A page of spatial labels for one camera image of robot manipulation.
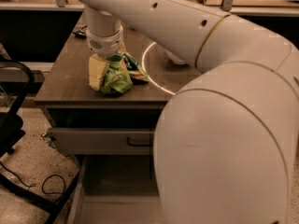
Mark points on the black office chair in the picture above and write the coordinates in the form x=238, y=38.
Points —
x=10, y=133

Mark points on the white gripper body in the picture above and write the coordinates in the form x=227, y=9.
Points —
x=105, y=44

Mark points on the dark candy bar wrapper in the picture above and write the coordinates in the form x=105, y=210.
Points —
x=81, y=32

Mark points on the green rice chip bag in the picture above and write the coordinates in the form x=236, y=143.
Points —
x=123, y=72

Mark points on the white bowl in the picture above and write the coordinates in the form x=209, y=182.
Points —
x=175, y=59

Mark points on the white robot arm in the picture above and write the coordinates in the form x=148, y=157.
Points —
x=225, y=144

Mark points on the open middle drawer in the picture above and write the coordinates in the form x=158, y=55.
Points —
x=116, y=189

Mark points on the grey drawer cabinet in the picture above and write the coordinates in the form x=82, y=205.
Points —
x=67, y=85

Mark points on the top drawer with black handle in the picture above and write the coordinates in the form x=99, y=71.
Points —
x=102, y=131

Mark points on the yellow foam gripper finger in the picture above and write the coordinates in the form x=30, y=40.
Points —
x=97, y=70

